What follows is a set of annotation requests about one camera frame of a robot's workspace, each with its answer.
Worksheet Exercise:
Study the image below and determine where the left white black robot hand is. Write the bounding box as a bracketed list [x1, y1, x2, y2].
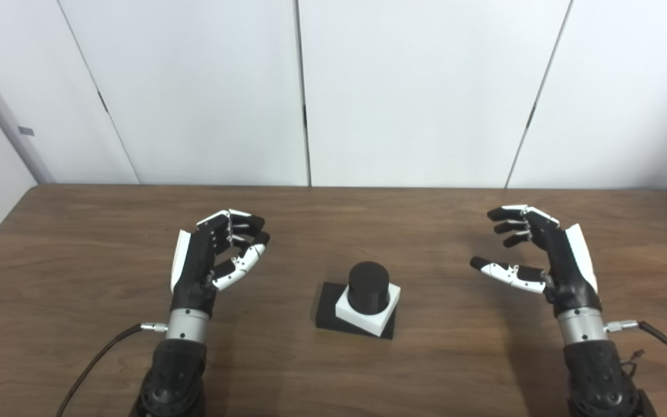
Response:
[170, 209, 271, 318]

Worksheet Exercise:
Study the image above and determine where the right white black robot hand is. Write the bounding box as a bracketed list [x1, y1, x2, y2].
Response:
[470, 204, 602, 316]

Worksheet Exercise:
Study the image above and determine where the black peg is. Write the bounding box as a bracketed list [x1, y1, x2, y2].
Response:
[316, 261, 401, 341]

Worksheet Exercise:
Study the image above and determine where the white square piece with hole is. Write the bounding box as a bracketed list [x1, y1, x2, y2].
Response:
[335, 284, 401, 336]

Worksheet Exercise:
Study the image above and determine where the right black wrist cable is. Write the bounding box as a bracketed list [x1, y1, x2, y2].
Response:
[603, 320, 667, 392]

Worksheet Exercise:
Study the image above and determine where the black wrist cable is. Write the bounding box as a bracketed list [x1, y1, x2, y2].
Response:
[56, 323, 169, 417]
[603, 320, 667, 392]

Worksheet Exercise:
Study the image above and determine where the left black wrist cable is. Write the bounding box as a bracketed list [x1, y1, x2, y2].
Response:
[56, 323, 169, 417]

